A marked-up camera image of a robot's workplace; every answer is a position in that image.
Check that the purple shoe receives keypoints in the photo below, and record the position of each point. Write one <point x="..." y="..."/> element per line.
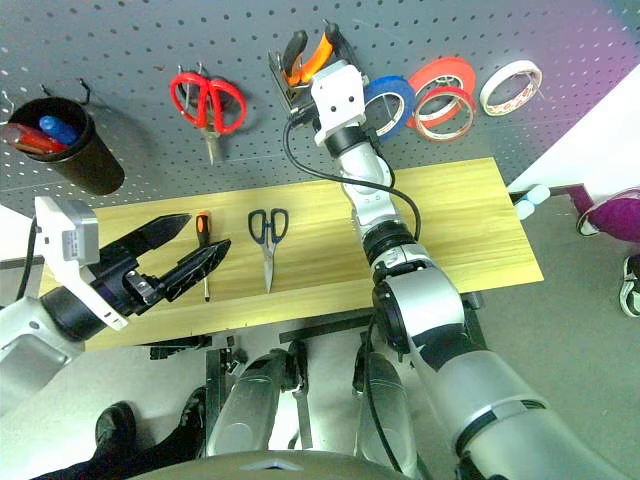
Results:
<point x="612" y="215"/>

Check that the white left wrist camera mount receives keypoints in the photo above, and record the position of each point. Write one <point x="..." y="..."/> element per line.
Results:
<point x="55" y="235"/>

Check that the orange black pliers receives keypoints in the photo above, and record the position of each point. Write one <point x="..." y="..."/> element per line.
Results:
<point x="317" y="57"/>

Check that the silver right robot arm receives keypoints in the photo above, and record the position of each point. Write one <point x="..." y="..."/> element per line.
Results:
<point x="425" y="310"/>

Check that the silver double prong hook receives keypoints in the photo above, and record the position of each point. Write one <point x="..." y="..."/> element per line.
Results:
<point x="200" y="67"/>

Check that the black metal post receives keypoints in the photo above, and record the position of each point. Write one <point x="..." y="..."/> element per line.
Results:
<point x="214" y="395"/>

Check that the dark grey perforated pegboard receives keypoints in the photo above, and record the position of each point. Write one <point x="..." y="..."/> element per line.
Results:
<point x="125" y="40"/>

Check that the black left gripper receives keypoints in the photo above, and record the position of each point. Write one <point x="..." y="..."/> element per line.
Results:
<point x="117" y="280"/>

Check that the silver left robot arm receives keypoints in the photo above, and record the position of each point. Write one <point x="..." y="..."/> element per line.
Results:
<point x="25" y="345"/>

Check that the solid red tape roll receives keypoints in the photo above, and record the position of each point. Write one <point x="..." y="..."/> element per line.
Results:
<point x="440" y="65"/>

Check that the blue tape roll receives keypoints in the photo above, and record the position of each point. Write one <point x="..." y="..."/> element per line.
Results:
<point x="400" y="90"/>

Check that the black metal crossbar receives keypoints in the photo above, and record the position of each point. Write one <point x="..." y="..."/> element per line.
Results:
<point x="325" y="330"/>

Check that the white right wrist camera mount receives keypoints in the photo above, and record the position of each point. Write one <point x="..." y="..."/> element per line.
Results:
<point x="340" y="90"/>

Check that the black white sneaker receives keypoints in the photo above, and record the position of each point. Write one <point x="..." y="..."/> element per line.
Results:
<point x="631" y="292"/>

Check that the dark rounded robot torso edge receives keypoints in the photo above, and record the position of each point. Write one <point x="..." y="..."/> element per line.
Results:
<point x="270" y="467"/>

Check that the black plastic cup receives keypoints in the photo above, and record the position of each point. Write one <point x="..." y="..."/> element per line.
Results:
<point x="95" y="170"/>

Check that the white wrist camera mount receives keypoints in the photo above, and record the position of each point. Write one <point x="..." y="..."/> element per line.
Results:
<point x="55" y="235"/>
<point x="340" y="90"/>

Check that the blue black scissors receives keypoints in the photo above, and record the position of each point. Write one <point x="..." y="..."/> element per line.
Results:
<point x="268" y="260"/>

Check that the grey rounded robot leg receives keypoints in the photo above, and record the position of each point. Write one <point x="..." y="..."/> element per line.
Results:
<point x="250" y="400"/>
<point x="385" y="410"/>

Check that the orange black screwdriver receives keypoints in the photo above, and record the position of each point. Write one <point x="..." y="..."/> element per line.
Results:
<point x="202" y="225"/>

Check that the white tape roll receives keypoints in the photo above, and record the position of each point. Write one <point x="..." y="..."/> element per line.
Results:
<point x="495" y="77"/>

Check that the black metal stand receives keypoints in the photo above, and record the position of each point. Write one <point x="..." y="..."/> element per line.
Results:
<point x="475" y="300"/>

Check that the clear red tape roll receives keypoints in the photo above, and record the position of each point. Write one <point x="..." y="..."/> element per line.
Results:
<point x="442" y="137"/>

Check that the black metal bracket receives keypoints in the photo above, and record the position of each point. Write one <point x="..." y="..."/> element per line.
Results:
<point x="175" y="349"/>

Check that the black shoe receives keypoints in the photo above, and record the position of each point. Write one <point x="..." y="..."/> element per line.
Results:
<point x="192" y="412"/>
<point x="115" y="425"/>

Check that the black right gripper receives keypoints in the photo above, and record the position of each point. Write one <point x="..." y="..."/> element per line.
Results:
<point x="306" y="114"/>

